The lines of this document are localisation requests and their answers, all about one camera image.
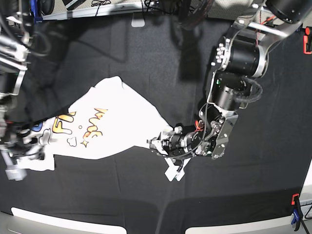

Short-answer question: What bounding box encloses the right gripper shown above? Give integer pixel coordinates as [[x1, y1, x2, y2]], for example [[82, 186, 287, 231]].
[[0, 131, 45, 169]]

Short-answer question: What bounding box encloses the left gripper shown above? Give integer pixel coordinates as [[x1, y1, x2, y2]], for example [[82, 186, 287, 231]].
[[146, 126, 193, 161]]

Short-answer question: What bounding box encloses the white printed t-shirt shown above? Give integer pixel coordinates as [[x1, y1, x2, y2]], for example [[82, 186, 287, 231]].
[[17, 76, 172, 171]]

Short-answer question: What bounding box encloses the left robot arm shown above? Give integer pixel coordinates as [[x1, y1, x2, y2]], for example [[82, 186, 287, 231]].
[[148, 0, 312, 161]]

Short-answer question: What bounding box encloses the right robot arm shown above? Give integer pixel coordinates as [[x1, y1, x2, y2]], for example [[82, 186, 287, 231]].
[[0, 6, 55, 180]]

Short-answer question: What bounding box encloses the black table cloth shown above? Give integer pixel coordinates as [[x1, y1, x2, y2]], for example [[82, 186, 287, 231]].
[[0, 14, 312, 227]]

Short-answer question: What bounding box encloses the red clamp lower right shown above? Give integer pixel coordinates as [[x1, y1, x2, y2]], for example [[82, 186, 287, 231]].
[[291, 193, 300, 206]]

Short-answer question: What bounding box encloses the red clamp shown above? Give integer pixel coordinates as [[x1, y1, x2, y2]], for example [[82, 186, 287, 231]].
[[291, 193, 300, 206], [303, 27, 312, 55]]

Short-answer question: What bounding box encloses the blue clamp lower right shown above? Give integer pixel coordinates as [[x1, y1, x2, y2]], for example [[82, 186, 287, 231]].
[[291, 199, 303, 232]]

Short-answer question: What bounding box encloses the red clamp upper right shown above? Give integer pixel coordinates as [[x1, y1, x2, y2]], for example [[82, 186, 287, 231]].
[[303, 27, 312, 55]]

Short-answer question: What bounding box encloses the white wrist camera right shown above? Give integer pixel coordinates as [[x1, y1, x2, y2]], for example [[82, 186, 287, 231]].
[[1, 150, 26, 181]]

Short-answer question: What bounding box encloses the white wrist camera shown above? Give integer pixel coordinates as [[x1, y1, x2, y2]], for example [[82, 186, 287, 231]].
[[165, 158, 191, 182], [1, 150, 26, 181]]

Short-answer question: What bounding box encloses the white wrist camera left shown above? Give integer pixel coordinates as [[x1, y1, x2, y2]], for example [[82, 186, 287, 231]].
[[165, 158, 191, 182]]

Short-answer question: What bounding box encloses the camera mount pole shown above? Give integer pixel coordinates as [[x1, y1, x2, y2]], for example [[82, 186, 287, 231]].
[[170, 0, 215, 31]]

